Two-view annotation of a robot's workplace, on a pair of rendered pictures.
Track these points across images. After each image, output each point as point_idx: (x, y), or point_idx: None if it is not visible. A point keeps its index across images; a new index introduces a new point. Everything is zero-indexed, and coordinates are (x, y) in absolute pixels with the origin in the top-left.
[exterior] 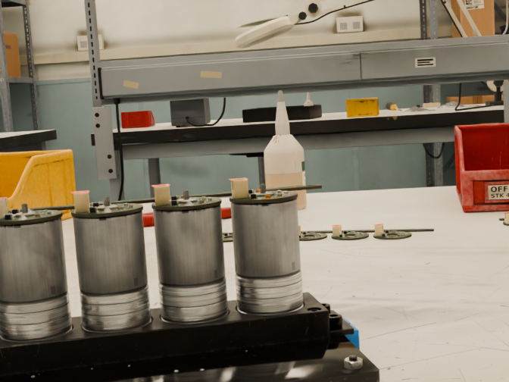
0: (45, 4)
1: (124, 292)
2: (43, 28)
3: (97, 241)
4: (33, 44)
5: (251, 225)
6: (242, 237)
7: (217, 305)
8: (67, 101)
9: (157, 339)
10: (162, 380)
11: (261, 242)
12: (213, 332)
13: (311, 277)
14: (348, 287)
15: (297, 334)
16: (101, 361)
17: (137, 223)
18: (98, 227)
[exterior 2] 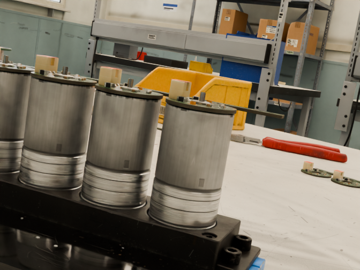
0: (344, 12)
1: (45, 152)
2: (338, 27)
3: (34, 99)
4: (328, 36)
5: (169, 127)
6: (161, 137)
7: (120, 194)
8: (339, 76)
9: (56, 204)
10: (12, 239)
11: (172, 147)
12: (103, 218)
13: (331, 220)
14: (349, 241)
15: (180, 253)
16: (10, 205)
17: (74, 95)
18: (36, 87)
